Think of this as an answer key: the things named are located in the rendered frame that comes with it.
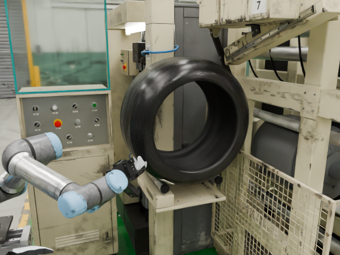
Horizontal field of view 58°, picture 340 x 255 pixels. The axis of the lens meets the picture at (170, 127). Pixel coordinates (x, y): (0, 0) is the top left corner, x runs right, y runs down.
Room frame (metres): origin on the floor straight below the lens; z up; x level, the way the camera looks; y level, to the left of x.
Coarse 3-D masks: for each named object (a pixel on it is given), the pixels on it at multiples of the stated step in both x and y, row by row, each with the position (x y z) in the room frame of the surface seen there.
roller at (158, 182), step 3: (150, 177) 1.46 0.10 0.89; (153, 177) 1.42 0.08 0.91; (153, 180) 1.41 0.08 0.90; (156, 180) 1.38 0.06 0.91; (159, 180) 1.37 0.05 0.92; (156, 183) 1.37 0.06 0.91; (159, 183) 1.34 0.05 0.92; (162, 183) 1.33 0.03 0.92; (165, 183) 1.33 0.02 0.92; (159, 186) 1.33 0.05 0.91; (162, 186) 1.31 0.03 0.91; (165, 186) 1.31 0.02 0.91; (168, 186) 1.32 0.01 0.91; (159, 189) 1.32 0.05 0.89; (162, 189) 1.31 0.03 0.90; (165, 189) 1.31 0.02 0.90; (168, 189) 1.32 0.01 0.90; (162, 192) 1.31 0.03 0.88; (165, 192) 1.31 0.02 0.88
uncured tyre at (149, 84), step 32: (160, 64) 1.40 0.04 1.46; (192, 64) 1.34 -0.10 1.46; (128, 96) 1.39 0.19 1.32; (160, 96) 1.26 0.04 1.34; (224, 96) 1.64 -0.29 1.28; (128, 128) 1.28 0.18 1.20; (224, 128) 1.63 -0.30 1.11; (160, 160) 1.26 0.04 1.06; (192, 160) 1.59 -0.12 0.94; (224, 160) 1.37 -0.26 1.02
